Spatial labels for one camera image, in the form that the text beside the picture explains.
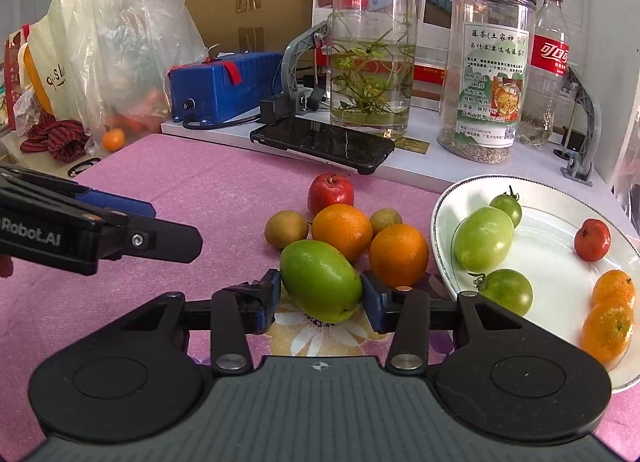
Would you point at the person's left hand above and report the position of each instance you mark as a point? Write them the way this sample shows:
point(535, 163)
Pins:
point(5, 267)

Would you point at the green tomato with stem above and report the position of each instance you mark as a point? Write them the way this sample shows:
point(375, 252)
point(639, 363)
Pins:
point(506, 207)

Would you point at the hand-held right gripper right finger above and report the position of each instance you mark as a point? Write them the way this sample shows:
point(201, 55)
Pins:
point(372, 302)

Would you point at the blue plastic box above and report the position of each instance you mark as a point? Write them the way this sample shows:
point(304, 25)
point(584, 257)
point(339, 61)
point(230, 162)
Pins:
point(225, 86)

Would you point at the red printed packet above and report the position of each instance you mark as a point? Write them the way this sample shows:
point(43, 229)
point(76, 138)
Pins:
point(12, 66)

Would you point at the cola bottle red label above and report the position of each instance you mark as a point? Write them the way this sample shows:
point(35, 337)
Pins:
point(550, 54)

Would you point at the small bagged orange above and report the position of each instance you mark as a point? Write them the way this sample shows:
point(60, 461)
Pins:
point(113, 139)

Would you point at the red striped cloth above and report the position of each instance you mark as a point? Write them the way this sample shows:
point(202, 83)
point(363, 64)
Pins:
point(55, 136)

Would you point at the white shopping bag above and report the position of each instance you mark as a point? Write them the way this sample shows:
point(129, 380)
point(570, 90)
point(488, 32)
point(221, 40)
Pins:
point(50, 41)

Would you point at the black smartphone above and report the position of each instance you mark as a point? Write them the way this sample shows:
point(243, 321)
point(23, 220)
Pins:
point(325, 141)

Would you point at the glass vase with water plants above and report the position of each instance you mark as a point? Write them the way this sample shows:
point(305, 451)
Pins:
point(372, 91)

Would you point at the pink floral tablecloth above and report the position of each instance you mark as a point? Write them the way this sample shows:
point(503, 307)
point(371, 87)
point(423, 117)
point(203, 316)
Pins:
point(200, 192)

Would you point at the clear plastic bag with fruit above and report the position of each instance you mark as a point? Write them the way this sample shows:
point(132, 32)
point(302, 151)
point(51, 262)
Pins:
point(125, 41)

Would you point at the black power adapter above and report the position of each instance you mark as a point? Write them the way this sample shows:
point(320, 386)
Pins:
point(272, 109)

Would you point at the clear plastic jar black lid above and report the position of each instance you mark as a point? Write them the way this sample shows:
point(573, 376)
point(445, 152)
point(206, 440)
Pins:
point(487, 91)

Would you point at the small gold card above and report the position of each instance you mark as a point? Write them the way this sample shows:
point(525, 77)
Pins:
point(412, 145)

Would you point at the small red fruit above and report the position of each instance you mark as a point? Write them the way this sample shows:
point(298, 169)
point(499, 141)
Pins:
point(592, 239)

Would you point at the red apple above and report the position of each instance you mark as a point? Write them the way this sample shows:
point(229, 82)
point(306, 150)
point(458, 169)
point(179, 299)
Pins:
point(330, 193)

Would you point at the small brown fruit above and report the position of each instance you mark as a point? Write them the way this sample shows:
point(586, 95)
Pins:
point(286, 229)
point(385, 219)

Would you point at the orange mandarin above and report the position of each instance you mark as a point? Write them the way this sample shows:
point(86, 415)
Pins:
point(614, 288)
point(607, 332)
point(398, 254)
point(342, 231)

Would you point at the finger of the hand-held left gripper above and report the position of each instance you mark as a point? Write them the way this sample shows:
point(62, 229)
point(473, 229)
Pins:
point(165, 242)
point(120, 204)

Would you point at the grey metal bracket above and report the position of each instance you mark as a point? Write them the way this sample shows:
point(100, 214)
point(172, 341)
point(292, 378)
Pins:
point(295, 49)
point(587, 111)

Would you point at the white plate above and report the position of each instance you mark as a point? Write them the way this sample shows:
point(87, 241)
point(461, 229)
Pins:
point(550, 262)

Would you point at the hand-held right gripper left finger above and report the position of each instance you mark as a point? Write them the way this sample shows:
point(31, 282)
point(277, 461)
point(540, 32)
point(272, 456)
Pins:
point(272, 292)

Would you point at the green mango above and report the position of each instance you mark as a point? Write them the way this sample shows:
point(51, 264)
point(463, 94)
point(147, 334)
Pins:
point(321, 279)
point(484, 239)

